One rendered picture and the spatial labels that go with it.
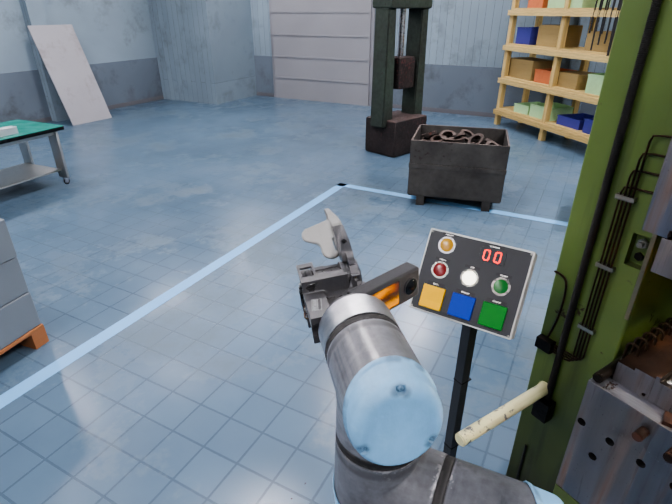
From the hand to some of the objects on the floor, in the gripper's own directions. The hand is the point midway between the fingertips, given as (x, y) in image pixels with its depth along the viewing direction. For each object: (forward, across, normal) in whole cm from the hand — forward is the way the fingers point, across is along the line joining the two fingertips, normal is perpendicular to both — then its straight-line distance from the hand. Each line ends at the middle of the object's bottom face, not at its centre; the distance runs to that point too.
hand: (335, 252), depth 75 cm
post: (+65, +155, +46) cm, 174 cm away
